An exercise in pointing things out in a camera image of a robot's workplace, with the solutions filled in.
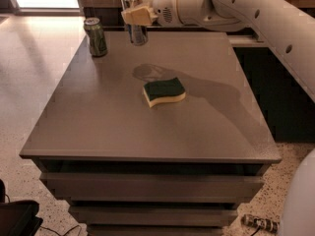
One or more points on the dark object bottom left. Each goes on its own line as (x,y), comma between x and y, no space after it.
(18,218)

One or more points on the silver blue redbull can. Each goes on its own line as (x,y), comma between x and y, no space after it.
(139,35)

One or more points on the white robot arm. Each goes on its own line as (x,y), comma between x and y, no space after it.
(288,32)

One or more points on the green soda can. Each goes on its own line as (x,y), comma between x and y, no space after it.
(97,42)

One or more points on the grey drawer cabinet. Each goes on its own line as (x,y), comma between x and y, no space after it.
(176,169)

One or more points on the striped cylinder on floor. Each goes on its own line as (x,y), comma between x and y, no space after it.
(260,223)

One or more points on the green yellow sponge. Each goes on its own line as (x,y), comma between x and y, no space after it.
(168,91)

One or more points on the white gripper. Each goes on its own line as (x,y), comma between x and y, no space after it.
(164,6)

